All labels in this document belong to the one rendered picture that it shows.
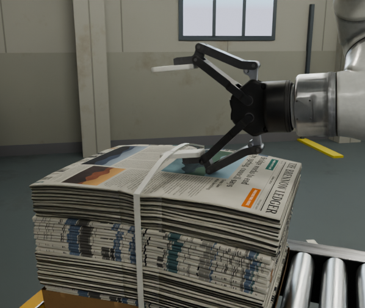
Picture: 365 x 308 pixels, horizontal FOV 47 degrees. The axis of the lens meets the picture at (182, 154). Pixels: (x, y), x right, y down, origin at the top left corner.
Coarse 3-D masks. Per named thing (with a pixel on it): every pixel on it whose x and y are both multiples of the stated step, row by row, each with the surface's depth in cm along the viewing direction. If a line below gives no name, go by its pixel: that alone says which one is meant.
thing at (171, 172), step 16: (176, 160) 74; (144, 176) 66; (160, 176) 66; (176, 176) 66; (128, 192) 59; (144, 192) 60; (160, 192) 59; (128, 208) 60; (144, 208) 59; (160, 208) 58; (128, 224) 61; (144, 224) 60; (160, 224) 58; (128, 240) 61; (144, 240) 60; (160, 240) 59; (128, 256) 61; (144, 256) 61; (128, 272) 62; (144, 272) 61; (128, 288) 63; (144, 288) 61; (144, 304) 63
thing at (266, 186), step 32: (256, 160) 75; (288, 160) 78; (192, 192) 58; (224, 192) 58; (256, 192) 59; (288, 192) 60; (192, 224) 56; (224, 224) 55; (256, 224) 53; (288, 224) 74; (160, 256) 59; (192, 256) 57; (224, 256) 56; (256, 256) 54; (160, 288) 60; (192, 288) 58; (224, 288) 56; (256, 288) 55
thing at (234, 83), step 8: (200, 64) 63; (208, 64) 62; (208, 72) 63; (216, 72) 62; (216, 80) 62; (224, 80) 62; (232, 80) 63; (232, 88) 61; (240, 96) 61; (248, 96) 61; (248, 104) 61
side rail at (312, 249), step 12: (288, 240) 96; (312, 252) 90; (324, 252) 90; (336, 252) 90; (348, 252) 90; (360, 252) 90; (288, 264) 92; (348, 264) 88; (360, 264) 87; (348, 276) 88; (312, 288) 92; (348, 288) 89; (312, 300) 93; (348, 300) 90
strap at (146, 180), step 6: (180, 144) 73; (186, 144) 74; (192, 144) 77; (174, 150) 69; (162, 156) 66; (168, 156) 66; (162, 162) 64; (156, 168) 63; (150, 174) 61; (144, 180) 60; (150, 180) 60; (144, 186) 59; (138, 192) 58
